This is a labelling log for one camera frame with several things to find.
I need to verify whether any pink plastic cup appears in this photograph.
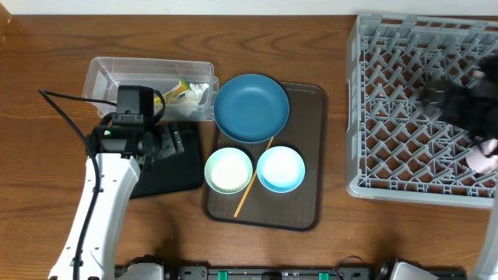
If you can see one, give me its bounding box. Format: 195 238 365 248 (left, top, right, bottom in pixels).
465 139 497 174

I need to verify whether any light blue bowl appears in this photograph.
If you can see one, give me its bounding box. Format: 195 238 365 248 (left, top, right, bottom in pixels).
257 146 306 194

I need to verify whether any yellow green snack wrapper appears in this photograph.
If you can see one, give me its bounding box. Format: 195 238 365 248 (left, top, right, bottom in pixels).
154 79 190 114

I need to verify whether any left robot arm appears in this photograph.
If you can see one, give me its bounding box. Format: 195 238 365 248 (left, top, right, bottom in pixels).
40 86 184 279

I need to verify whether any clear plastic waste bin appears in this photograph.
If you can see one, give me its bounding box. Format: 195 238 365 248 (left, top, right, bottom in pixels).
82 57 219 121

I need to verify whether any grey plastic dishwasher rack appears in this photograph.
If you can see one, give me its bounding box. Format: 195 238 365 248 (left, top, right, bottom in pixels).
345 13 497 208

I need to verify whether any black plastic tray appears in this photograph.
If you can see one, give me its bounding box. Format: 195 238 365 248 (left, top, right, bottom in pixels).
131 122 203 198

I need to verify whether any light green bowl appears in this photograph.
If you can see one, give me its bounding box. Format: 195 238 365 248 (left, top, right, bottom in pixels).
204 147 253 194

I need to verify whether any dark blue plate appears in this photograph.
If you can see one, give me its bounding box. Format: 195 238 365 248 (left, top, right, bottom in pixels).
213 74 290 143

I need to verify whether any wooden chopstick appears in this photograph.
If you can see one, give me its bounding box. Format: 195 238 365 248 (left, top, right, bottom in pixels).
233 136 275 218

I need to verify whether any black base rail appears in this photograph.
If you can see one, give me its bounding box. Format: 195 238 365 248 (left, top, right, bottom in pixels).
116 256 468 280

